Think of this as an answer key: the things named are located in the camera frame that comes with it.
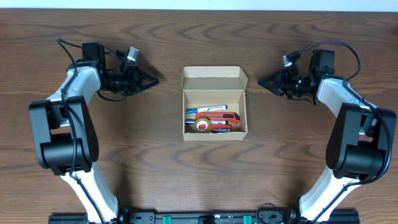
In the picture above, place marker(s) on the blue whiteboard marker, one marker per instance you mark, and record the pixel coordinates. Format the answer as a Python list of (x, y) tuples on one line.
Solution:
[(207, 109)]

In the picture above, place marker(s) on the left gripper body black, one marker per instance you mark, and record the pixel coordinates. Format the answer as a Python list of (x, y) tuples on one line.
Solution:
[(138, 80)]

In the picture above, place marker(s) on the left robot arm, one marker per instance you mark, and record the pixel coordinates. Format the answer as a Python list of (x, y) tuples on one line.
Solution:
[(65, 139)]

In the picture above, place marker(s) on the yellow clear tape roll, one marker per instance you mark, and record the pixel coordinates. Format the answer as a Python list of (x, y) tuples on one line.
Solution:
[(202, 125)]

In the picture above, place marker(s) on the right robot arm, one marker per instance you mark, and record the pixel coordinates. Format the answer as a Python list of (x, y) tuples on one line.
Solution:
[(359, 150)]

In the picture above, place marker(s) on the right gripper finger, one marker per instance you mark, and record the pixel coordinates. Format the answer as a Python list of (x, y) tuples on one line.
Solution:
[(275, 77), (274, 88)]

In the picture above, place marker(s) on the orange and black stapler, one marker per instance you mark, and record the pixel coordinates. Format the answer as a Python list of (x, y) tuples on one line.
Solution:
[(221, 128)]

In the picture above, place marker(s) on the cardboard box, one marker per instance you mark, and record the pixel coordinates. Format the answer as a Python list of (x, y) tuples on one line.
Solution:
[(206, 86)]

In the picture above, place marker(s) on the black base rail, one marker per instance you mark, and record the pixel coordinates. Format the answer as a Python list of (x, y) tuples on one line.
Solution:
[(264, 216)]

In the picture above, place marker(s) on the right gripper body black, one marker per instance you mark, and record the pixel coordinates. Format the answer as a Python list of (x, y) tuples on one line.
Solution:
[(280, 84)]

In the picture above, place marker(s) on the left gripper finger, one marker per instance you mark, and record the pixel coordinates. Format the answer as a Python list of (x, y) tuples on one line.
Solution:
[(138, 88), (147, 79)]

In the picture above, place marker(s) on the black whiteboard marker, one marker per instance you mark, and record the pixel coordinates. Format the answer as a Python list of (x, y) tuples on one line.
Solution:
[(192, 121)]

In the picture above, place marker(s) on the orange utility knife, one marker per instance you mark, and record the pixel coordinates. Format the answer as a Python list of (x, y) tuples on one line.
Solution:
[(230, 117)]

